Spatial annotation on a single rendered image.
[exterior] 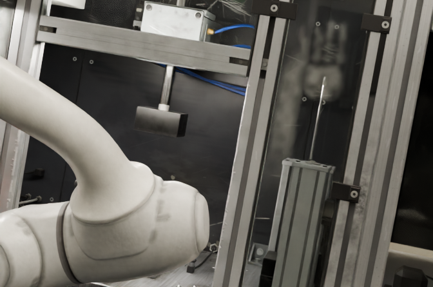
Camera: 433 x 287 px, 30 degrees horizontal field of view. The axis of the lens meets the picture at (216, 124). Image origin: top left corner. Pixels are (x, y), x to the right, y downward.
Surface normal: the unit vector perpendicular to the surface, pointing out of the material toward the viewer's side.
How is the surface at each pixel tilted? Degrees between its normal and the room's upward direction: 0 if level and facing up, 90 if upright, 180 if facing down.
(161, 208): 62
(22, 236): 40
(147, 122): 90
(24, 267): 85
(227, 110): 90
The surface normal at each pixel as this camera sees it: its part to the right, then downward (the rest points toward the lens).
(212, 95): -0.20, 0.02
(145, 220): 0.32, -0.07
